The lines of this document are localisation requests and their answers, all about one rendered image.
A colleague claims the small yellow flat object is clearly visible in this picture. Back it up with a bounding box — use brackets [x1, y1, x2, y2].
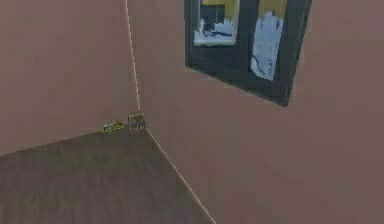
[100, 119, 126, 135]

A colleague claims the small grey box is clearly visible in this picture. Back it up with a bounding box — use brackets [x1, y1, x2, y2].
[127, 111, 147, 135]

